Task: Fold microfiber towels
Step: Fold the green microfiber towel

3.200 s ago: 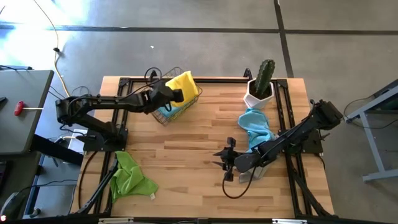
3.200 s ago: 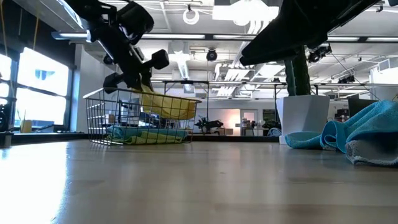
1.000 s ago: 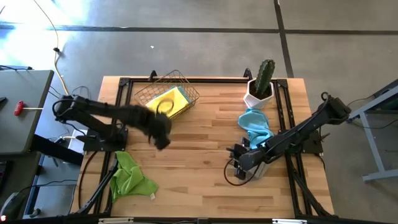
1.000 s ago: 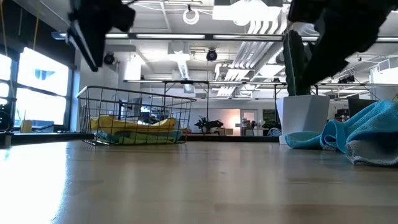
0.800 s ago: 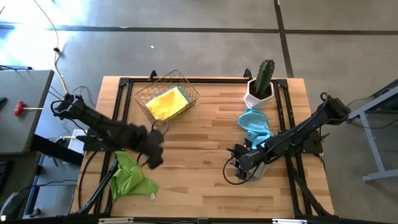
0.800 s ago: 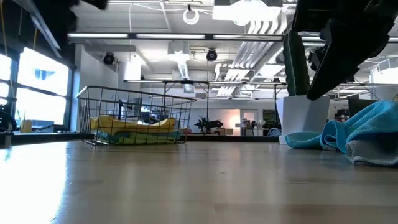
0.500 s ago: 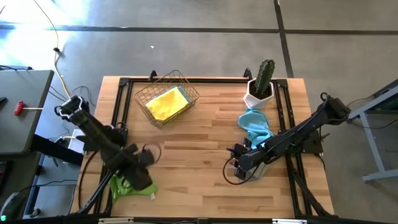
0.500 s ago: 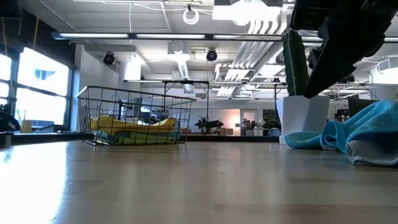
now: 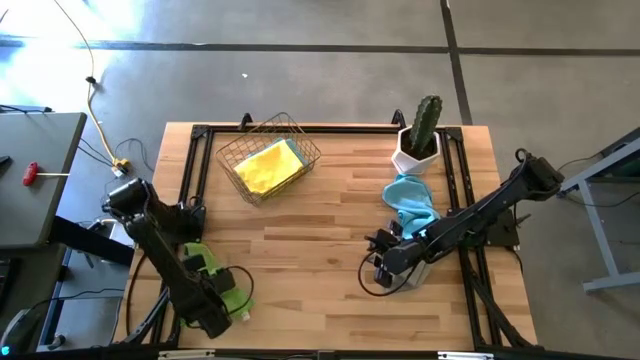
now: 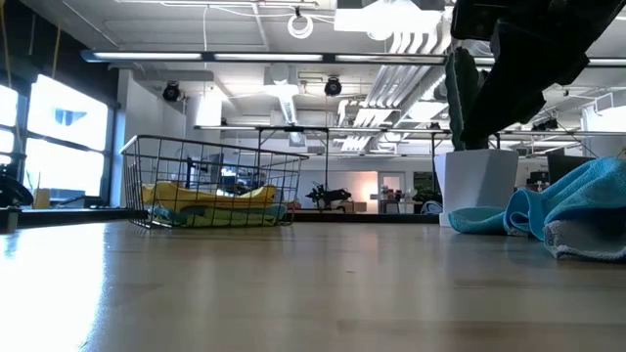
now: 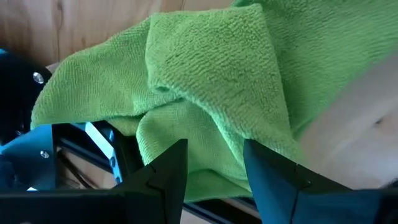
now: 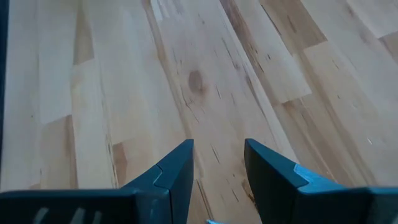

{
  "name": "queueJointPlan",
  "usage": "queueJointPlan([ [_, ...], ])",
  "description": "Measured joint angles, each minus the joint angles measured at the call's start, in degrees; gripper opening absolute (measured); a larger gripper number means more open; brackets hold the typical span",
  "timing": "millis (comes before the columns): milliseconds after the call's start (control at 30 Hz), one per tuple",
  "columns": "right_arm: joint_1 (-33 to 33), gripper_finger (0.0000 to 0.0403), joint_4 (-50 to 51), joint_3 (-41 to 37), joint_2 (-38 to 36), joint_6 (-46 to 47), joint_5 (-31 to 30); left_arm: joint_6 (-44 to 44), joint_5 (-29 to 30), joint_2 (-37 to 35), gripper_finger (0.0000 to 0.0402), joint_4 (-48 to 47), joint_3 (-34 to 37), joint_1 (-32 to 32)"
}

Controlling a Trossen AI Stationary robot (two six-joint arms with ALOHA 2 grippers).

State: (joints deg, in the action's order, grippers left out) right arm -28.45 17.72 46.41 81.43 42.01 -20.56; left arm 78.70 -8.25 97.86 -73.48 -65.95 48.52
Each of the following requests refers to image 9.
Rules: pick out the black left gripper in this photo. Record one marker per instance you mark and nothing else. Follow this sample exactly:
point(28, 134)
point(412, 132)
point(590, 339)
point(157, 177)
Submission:
point(225, 282)

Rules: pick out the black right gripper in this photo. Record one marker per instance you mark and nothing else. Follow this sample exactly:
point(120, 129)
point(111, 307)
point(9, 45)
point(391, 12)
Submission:
point(400, 255)

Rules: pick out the green microfiber towel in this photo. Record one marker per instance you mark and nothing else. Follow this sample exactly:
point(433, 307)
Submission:
point(237, 300)

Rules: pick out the light blue microfiber towel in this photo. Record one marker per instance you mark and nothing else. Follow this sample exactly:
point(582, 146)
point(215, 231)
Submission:
point(410, 205)
point(302, 154)

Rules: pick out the grey microfiber towel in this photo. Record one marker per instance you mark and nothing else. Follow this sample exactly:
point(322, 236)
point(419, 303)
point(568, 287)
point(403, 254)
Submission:
point(417, 280)

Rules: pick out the yellow microfiber towel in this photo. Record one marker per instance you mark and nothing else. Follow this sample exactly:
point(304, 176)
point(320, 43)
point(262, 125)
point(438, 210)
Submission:
point(270, 167)

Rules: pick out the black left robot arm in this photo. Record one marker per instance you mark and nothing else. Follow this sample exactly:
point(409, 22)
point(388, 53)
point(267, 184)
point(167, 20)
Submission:
point(170, 270)

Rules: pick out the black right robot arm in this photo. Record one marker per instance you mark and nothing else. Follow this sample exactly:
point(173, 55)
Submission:
point(480, 212)

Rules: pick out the white faceted plant pot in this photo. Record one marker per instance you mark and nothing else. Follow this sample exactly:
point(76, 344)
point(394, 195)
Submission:
point(405, 162)

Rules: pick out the white power adapter box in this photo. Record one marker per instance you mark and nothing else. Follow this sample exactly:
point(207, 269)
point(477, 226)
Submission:
point(120, 235)

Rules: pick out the green cactus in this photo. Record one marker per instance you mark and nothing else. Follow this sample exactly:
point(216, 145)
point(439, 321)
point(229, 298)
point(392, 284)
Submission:
point(426, 125)

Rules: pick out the black support beam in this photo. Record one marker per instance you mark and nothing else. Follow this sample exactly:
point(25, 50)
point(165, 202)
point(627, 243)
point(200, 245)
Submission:
point(90, 240)

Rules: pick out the dark grey side table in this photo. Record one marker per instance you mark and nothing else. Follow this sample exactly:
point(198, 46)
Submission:
point(35, 210)

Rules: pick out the grey computer mouse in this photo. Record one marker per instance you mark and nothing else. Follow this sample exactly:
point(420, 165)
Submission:
point(22, 330)

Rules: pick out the grey-blue metal table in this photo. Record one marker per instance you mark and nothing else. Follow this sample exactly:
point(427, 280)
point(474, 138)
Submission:
point(615, 281)

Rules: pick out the silver metal bracket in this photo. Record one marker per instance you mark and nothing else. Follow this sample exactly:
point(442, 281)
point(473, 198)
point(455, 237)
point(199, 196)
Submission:
point(185, 354)
point(465, 356)

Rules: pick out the black aluminium table frame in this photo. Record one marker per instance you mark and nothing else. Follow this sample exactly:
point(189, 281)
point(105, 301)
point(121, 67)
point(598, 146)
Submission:
point(350, 129)

